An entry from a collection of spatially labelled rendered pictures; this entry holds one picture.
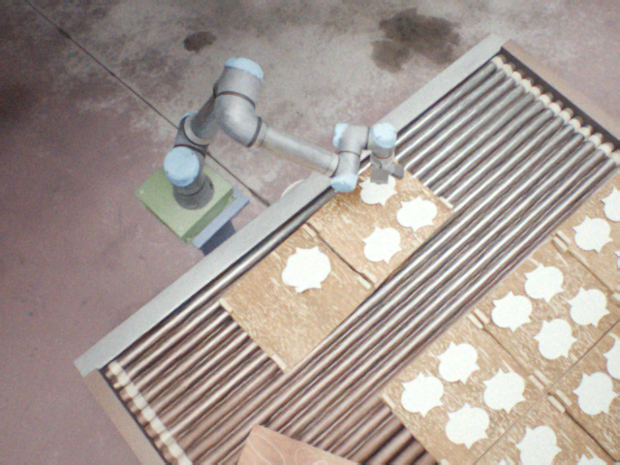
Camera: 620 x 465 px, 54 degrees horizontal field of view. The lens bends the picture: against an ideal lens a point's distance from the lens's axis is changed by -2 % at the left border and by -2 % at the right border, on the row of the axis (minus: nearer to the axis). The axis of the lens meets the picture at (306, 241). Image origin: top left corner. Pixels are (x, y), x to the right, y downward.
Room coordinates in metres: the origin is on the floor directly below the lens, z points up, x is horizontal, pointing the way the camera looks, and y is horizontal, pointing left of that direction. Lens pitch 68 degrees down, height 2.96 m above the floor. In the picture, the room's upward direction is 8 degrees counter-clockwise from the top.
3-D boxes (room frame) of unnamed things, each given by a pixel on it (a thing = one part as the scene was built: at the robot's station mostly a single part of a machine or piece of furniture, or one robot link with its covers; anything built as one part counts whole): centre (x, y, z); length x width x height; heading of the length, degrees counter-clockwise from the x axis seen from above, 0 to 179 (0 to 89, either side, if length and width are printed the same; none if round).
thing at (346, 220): (0.89, -0.28, 0.93); 0.41 x 0.35 x 0.02; 127
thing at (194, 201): (1.08, 0.38, 1.01); 0.15 x 0.15 x 0.10
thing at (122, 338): (1.05, -0.04, 0.89); 2.08 x 0.09 x 0.06; 123
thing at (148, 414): (0.83, -0.19, 0.90); 1.95 x 0.05 x 0.05; 123
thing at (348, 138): (1.01, -0.18, 1.28); 0.11 x 0.11 x 0.08; 72
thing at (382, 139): (1.00, -0.28, 1.28); 0.09 x 0.08 x 0.11; 72
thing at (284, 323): (0.64, 0.06, 0.93); 0.41 x 0.35 x 0.02; 126
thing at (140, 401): (0.87, -0.16, 0.90); 1.95 x 0.05 x 0.05; 123
